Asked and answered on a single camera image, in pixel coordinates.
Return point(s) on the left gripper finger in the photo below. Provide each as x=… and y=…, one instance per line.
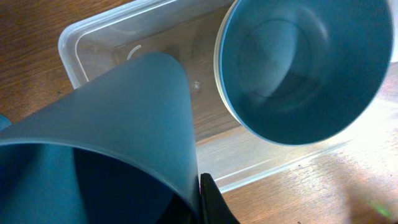
x=214, y=209

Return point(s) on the blue cup back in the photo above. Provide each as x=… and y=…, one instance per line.
x=119, y=149

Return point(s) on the blue cup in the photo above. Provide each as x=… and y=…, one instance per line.
x=119, y=149
x=4, y=122

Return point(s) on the blue bowl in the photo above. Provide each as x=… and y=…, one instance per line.
x=296, y=72

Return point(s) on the clear plastic container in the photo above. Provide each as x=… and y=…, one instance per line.
x=187, y=30

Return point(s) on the blue cup front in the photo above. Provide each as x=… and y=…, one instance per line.
x=4, y=122

